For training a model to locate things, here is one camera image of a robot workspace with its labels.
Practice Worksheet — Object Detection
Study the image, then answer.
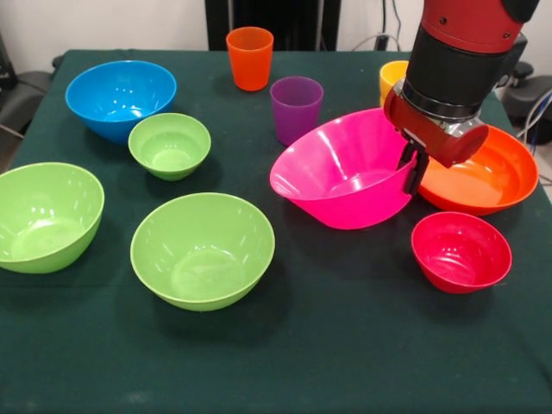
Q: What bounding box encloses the black equipment base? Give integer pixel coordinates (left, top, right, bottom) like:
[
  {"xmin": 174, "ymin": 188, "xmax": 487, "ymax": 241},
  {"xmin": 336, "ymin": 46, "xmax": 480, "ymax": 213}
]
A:
[{"xmin": 495, "ymin": 61, "xmax": 552, "ymax": 127}]

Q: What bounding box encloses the dark green tablecloth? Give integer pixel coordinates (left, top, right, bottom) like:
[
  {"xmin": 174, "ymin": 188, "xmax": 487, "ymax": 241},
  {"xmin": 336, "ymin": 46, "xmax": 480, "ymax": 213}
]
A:
[{"xmin": 0, "ymin": 49, "xmax": 552, "ymax": 414}]

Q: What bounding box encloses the purple plastic cup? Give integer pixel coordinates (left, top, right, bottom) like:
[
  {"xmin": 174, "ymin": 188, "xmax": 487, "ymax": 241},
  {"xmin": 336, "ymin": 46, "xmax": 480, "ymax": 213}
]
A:
[{"xmin": 269, "ymin": 76, "xmax": 325, "ymax": 147}]

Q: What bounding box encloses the small red plastic bowl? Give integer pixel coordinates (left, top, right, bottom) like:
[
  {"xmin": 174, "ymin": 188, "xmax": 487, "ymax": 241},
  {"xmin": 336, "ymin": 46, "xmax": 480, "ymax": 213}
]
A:
[{"xmin": 410, "ymin": 210, "xmax": 513, "ymax": 295}]

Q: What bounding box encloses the orange plastic bowl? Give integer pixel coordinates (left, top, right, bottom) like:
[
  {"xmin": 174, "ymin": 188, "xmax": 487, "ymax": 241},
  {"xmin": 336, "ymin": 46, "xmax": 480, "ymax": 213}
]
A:
[{"xmin": 416, "ymin": 124, "xmax": 540, "ymax": 216}]

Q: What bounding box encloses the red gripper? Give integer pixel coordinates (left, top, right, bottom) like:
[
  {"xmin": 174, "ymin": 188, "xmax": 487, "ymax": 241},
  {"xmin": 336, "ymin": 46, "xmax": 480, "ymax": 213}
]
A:
[{"xmin": 383, "ymin": 88, "xmax": 491, "ymax": 196}]

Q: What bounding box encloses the orange plastic cup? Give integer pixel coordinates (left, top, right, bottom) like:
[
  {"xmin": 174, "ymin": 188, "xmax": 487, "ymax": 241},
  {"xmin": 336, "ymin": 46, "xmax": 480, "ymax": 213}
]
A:
[{"xmin": 225, "ymin": 26, "xmax": 275, "ymax": 92}]

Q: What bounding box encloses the black office chair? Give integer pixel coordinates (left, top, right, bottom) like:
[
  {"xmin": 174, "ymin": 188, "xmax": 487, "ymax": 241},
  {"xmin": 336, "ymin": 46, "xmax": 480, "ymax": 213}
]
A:
[{"xmin": 0, "ymin": 32, "xmax": 66, "ymax": 139}]

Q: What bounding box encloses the blue plastic bowl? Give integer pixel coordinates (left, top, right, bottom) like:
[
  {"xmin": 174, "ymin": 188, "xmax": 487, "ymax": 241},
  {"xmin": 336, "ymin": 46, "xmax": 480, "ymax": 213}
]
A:
[{"xmin": 65, "ymin": 60, "xmax": 178, "ymax": 145}]

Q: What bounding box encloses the small green plastic bowl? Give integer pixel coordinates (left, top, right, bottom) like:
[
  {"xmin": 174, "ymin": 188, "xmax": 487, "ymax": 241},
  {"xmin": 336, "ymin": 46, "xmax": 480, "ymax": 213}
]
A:
[{"xmin": 127, "ymin": 112, "xmax": 212, "ymax": 182}]

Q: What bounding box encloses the pink plastic bowl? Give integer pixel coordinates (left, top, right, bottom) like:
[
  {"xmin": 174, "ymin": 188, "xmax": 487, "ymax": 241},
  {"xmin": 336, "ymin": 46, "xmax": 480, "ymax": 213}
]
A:
[{"xmin": 269, "ymin": 107, "xmax": 419, "ymax": 231}]

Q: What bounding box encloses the yellow plastic cup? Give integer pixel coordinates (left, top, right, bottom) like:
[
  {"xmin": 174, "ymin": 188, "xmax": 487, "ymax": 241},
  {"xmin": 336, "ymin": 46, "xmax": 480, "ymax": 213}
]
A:
[{"xmin": 379, "ymin": 60, "xmax": 410, "ymax": 107}]

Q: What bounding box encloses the large green plastic bowl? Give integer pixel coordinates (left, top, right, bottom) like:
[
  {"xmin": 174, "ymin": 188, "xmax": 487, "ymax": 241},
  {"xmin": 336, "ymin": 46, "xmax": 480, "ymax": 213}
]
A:
[
  {"xmin": 0, "ymin": 161, "xmax": 106, "ymax": 275},
  {"xmin": 129, "ymin": 191, "xmax": 276, "ymax": 312}
]

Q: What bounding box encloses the bundle of grey cables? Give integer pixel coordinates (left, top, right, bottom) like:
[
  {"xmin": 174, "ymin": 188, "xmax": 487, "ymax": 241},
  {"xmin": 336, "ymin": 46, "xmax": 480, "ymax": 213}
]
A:
[{"xmin": 516, "ymin": 88, "xmax": 552, "ymax": 150}]

